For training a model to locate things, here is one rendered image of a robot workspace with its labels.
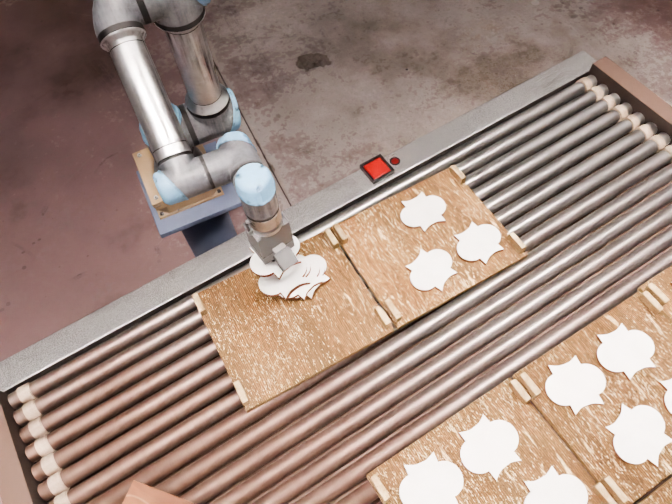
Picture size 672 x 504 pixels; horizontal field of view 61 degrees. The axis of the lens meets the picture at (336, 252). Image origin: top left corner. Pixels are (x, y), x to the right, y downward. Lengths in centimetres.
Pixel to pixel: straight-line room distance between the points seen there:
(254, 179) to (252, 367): 51
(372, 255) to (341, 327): 22
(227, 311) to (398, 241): 49
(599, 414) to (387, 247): 65
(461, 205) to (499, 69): 188
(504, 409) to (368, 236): 56
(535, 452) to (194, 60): 118
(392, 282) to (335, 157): 153
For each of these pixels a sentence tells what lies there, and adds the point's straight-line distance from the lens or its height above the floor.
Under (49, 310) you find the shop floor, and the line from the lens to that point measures 287.
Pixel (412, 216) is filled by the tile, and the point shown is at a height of 95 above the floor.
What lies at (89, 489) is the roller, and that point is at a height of 92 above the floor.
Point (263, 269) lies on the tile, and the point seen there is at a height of 109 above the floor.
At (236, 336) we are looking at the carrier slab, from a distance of 148.
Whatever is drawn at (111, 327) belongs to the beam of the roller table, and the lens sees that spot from 162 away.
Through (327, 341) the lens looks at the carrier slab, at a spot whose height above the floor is 94.
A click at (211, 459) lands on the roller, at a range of 142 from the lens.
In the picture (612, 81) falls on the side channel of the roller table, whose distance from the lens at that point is 208.
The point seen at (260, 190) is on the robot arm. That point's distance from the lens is 113.
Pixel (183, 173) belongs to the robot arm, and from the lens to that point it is 121.
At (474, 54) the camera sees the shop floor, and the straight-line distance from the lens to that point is 352.
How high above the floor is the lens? 228
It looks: 60 degrees down
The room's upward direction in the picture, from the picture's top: 6 degrees counter-clockwise
